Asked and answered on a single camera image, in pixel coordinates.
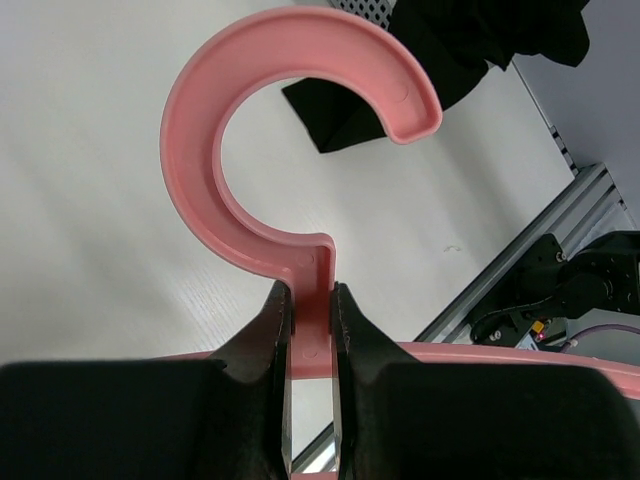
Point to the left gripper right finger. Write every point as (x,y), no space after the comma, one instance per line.
(401,418)

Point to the pink plastic hanger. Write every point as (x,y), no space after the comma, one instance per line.
(235,63)

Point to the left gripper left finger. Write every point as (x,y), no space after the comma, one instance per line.
(223,416)

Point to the aluminium mounting rail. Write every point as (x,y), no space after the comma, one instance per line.
(447,338)

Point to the black shirt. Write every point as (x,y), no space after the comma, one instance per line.
(456,43)

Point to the white perforated plastic basket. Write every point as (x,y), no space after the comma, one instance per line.
(377,12)

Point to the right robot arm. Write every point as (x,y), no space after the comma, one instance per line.
(531,304)

